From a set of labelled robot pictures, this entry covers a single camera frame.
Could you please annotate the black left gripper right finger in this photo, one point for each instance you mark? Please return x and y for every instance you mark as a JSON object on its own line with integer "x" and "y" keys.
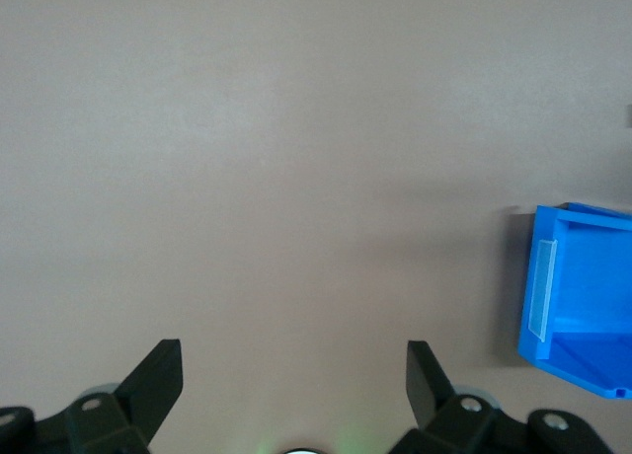
{"x": 444, "y": 419}

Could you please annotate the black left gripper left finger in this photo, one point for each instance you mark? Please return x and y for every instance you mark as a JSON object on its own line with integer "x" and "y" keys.
{"x": 123, "y": 414}

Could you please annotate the blue plastic storage bin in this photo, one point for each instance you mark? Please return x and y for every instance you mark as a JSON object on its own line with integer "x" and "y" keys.
{"x": 587, "y": 296}

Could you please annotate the brown table mat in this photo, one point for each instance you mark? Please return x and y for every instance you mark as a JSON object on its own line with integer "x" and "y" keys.
{"x": 197, "y": 128}

